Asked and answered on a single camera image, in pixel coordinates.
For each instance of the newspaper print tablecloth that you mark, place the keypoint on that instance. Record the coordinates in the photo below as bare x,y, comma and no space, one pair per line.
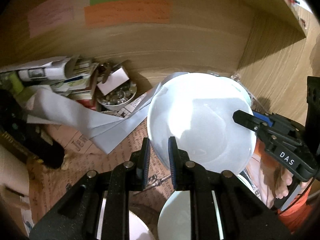
82,160

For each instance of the rolled printed paper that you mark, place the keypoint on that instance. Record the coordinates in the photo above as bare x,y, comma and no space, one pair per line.
37,71

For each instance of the pink paper note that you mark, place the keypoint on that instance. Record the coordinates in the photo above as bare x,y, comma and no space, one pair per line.
51,17

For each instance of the mint green plate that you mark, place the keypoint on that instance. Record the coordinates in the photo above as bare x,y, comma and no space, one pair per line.
246,93

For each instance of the orange paper note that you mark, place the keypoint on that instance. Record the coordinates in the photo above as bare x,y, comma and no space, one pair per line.
127,11

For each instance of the white paper sheets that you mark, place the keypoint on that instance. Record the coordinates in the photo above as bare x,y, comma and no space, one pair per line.
82,120

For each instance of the yellow green tube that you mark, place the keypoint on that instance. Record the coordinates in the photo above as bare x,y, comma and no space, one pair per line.
17,81

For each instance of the orange garment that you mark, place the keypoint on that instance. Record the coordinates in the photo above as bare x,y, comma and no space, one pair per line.
297,212

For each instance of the bowl of small metal items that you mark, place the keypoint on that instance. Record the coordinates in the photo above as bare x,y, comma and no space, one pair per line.
117,98

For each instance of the dark glass bottle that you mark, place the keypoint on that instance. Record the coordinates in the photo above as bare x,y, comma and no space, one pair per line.
32,135

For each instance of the white folded card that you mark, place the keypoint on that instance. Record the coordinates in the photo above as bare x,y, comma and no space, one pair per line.
113,81

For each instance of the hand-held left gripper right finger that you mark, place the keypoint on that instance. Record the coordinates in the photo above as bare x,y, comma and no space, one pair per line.
172,165

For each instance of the white plate below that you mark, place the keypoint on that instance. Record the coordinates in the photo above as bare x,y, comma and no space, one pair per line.
175,215

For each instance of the white plate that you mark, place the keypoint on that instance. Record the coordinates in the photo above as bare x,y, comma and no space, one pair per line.
200,125

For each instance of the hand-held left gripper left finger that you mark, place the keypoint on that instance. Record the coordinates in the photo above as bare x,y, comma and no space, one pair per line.
145,165

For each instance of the person's right hand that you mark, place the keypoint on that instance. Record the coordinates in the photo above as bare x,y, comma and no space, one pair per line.
283,182

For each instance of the stack of books and papers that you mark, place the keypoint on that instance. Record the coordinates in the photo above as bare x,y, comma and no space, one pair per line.
80,85

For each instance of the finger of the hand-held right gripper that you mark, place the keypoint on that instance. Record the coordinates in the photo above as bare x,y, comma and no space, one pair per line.
247,120
265,118

